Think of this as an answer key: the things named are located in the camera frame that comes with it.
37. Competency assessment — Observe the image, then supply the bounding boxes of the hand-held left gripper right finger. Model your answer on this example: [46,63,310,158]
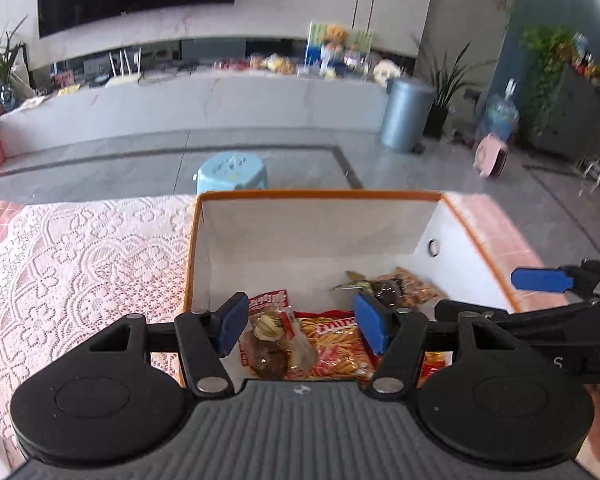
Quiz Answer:
[353,291,531,397]

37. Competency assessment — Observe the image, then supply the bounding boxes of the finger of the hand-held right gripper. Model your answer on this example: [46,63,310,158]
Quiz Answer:
[510,258,600,301]
[433,296,600,335]

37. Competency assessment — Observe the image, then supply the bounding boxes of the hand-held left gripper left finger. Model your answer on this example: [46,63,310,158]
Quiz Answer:
[87,291,249,397]

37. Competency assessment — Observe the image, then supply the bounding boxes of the clear packet with brown snack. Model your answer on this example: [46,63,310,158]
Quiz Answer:
[239,289,319,382]

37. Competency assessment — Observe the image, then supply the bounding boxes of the gold green small packet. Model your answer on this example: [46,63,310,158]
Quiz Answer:
[331,270,378,295]

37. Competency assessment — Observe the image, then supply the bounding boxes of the red potato stick packet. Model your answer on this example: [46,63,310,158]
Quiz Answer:
[292,310,453,382]

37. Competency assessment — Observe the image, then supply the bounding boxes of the orange spicy snack packet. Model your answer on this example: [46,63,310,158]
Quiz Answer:
[392,266,446,307]

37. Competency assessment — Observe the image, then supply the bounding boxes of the orange cardboard box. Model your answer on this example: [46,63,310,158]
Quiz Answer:
[177,189,573,386]

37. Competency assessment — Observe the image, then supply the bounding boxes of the pink checked mat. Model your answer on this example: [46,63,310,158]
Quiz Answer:
[0,191,548,281]

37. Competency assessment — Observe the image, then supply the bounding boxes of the pink fan heater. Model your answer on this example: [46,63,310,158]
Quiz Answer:
[472,134,511,179]

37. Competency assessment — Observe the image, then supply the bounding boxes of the light blue plastic stool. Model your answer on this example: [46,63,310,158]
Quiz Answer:
[192,151,270,193]

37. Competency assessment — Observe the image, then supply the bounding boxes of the white lace tablecloth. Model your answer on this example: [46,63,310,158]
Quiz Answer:
[0,194,197,461]

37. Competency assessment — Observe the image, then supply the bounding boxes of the large water bottle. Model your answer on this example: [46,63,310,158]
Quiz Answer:
[477,79,521,143]

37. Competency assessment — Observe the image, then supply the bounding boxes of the dark grey drawer cabinet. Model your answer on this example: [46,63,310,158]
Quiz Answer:
[530,67,600,161]

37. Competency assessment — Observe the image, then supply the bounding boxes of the tall potted snake plant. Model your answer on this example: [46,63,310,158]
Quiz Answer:
[412,35,481,140]

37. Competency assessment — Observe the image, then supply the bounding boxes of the grey pedal trash can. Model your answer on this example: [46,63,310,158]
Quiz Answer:
[379,77,435,153]

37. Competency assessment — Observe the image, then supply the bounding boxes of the row of small bottles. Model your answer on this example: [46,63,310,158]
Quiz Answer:
[570,32,600,81]

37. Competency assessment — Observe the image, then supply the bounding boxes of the white marble tv console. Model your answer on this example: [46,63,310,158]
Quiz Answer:
[0,67,396,148]

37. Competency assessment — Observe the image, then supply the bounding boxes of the white cloud-shaped plaque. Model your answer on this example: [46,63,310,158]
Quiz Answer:
[372,59,401,83]

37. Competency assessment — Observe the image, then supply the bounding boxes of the yellow snack bags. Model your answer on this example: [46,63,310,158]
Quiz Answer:
[250,52,297,76]

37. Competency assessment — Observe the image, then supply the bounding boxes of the white wifi router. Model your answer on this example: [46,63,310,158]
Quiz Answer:
[105,46,143,88]

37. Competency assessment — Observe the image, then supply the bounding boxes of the teddy bear box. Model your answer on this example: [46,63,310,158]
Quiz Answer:
[305,22,375,68]

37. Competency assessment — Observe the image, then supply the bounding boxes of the brown teddy bear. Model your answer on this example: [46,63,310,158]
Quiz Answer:
[322,24,351,51]

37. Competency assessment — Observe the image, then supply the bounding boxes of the slim leafy potted plant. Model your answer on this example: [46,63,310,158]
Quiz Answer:
[0,15,28,111]

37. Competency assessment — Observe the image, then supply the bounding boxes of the metal wire rack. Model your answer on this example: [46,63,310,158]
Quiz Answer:
[577,152,600,193]

